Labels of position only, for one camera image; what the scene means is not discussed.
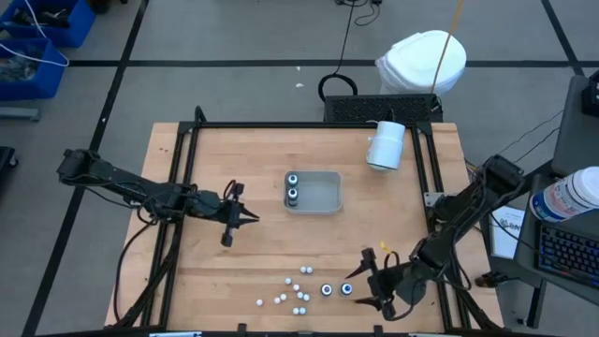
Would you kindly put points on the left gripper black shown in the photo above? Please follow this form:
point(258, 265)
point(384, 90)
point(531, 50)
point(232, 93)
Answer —
point(229, 213)

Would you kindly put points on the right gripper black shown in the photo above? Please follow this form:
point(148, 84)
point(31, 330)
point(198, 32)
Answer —
point(384, 285)

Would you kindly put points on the blue-tipped food coloring bottle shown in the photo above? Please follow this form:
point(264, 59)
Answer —
point(346, 288)

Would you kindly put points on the purple-tipped food coloring bottle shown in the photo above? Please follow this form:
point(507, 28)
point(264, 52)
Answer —
point(326, 289)

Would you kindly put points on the black-tipped food coloring bottle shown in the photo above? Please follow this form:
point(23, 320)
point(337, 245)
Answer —
point(292, 194)

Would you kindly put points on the green-tipped food coloring bottle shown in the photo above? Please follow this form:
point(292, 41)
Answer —
point(292, 180)

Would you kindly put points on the grey plastic bin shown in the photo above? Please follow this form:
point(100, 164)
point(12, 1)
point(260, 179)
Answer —
point(320, 194)

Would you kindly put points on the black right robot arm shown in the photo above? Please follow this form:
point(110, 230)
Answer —
point(461, 210)

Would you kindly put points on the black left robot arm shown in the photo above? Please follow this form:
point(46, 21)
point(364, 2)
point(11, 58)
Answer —
point(126, 181)

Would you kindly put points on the white paper sheet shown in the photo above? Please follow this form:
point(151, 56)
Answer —
point(507, 234)

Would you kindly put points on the dark grey desk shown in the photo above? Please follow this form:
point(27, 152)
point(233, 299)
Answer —
point(529, 243)

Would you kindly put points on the black perforated computer case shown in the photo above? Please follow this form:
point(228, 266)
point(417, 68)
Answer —
point(374, 108)

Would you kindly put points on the black backlit keyboard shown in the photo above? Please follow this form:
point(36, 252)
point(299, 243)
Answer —
point(568, 253)

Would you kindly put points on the white wipes canister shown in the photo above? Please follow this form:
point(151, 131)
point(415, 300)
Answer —
point(566, 194)

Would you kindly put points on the white bagged trash can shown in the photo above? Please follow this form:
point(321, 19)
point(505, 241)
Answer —
point(416, 61)

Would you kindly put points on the blue plastic storage bin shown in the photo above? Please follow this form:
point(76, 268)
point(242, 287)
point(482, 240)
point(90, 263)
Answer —
point(75, 28)
point(47, 79)

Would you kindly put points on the black floor object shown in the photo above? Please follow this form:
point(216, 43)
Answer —
point(7, 161)

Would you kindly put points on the grey floor bar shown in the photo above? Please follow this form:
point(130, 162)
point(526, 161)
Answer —
point(18, 113)

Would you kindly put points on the light grey desk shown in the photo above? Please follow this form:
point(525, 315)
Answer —
point(575, 131)

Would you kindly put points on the black desktop device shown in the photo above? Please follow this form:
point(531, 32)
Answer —
point(592, 93)

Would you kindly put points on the aluminium frame post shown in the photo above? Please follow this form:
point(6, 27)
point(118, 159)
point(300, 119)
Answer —
point(175, 334)
point(428, 335)

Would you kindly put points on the grey metal bracket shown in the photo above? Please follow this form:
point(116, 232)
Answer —
point(430, 199)

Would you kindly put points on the black metal table frame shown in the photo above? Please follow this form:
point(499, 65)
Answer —
point(304, 125)

